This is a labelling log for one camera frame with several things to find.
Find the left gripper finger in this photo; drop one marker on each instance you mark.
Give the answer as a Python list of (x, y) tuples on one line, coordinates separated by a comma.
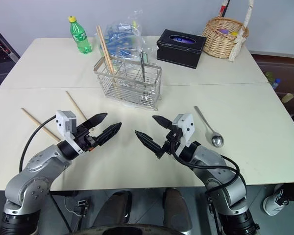
[(96, 120), (109, 133)]

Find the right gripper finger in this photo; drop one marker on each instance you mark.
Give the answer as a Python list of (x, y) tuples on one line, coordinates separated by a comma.
[(148, 142), (163, 121)]

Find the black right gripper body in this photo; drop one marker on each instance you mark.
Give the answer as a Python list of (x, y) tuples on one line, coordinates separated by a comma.
[(171, 142)]

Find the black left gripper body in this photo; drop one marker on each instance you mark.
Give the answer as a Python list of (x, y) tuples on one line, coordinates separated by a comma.
[(84, 139)]

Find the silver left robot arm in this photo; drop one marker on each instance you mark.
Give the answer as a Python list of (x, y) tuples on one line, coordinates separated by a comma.
[(36, 176)]

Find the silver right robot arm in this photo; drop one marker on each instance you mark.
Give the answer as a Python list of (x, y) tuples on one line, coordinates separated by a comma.
[(225, 186)]

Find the wooden chopstick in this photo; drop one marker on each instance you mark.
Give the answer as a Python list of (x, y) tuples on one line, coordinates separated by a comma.
[(107, 46), (36, 121), (74, 104), (103, 45)]

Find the metal spoon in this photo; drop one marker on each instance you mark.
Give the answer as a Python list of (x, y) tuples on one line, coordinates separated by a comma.
[(216, 140)]

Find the small black floor device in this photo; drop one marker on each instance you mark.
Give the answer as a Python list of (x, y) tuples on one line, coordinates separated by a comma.
[(82, 206)]

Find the black tissue box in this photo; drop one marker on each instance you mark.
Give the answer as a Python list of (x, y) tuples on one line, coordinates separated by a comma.
[(178, 54)]

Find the green plastic soda bottle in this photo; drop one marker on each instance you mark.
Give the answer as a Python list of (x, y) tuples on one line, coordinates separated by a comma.
[(81, 40)]

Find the purple tissue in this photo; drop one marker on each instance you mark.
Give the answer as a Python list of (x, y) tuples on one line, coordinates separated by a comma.
[(182, 39)]

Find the clear plastic bag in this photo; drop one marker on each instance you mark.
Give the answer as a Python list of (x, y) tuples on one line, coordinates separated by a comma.
[(127, 36)]

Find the blue capped plastic bottle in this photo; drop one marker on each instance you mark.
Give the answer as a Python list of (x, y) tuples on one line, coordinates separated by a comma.
[(276, 83)]

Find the white sneaker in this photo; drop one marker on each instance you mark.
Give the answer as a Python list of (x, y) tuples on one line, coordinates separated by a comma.
[(275, 202)]

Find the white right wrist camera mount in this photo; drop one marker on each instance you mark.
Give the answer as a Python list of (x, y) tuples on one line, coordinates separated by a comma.
[(187, 127)]

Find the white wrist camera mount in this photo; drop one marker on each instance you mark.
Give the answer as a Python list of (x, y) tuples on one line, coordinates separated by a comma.
[(187, 127), (62, 122)]

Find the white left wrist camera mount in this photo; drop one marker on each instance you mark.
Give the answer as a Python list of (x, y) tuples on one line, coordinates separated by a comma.
[(62, 122)]

